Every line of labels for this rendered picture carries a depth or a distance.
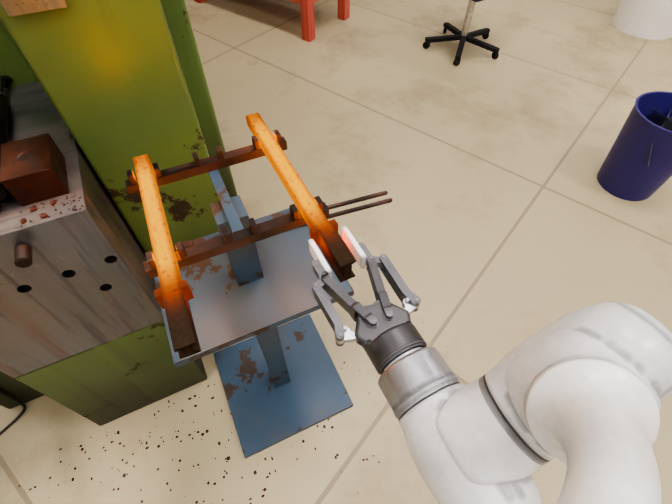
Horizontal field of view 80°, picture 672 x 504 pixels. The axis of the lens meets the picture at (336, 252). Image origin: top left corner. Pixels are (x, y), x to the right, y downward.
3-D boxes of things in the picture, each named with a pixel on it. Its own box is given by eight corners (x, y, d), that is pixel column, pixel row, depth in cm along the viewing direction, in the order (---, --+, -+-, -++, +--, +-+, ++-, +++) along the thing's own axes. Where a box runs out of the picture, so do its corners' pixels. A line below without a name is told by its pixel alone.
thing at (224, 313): (353, 295, 91) (354, 290, 90) (177, 367, 81) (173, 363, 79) (303, 208, 108) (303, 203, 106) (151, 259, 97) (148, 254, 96)
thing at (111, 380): (208, 379, 149) (165, 320, 112) (100, 427, 139) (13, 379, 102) (174, 268, 179) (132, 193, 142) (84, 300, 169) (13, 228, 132)
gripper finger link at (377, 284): (384, 317, 54) (394, 315, 54) (366, 252, 61) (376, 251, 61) (382, 330, 57) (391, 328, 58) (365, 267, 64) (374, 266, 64)
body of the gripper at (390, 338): (374, 386, 54) (343, 330, 59) (426, 360, 57) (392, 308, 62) (379, 365, 48) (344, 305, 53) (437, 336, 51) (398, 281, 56)
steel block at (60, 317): (165, 319, 112) (85, 209, 76) (13, 378, 101) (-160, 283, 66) (132, 192, 142) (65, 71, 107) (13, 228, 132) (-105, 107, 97)
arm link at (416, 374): (451, 397, 54) (426, 359, 57) (469, 372, 47) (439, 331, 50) (393, 429, 52) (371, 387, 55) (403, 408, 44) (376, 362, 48)
